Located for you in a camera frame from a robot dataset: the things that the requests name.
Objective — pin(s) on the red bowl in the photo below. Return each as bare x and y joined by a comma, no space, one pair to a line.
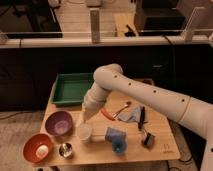
31,146

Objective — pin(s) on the black box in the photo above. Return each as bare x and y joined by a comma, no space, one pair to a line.
158,17

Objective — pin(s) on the blue cloth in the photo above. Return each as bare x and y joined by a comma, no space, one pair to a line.
134,116

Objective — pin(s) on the white post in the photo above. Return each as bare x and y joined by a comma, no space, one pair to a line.
95,25

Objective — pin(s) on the white egg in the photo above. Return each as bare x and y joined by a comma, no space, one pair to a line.
42,151

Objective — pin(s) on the wooden board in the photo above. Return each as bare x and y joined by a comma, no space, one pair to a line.
98,151

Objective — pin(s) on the purple bowl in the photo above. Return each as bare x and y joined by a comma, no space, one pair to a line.
59,123

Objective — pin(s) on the small steel cup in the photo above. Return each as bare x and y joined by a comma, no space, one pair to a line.
65,150

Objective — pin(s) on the white paper cup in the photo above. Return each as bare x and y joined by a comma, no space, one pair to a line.
84,132

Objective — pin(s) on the orange carrot toy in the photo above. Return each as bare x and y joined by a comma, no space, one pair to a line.
106,114

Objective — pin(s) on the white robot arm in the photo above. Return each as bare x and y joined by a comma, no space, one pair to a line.
191,113

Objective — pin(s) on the green plastic tray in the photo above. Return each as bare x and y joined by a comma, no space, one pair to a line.
69,89

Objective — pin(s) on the black binder clip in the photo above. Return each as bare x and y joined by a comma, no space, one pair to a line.
149,140

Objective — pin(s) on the blue plastic cup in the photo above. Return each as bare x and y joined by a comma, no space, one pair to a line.
117,138

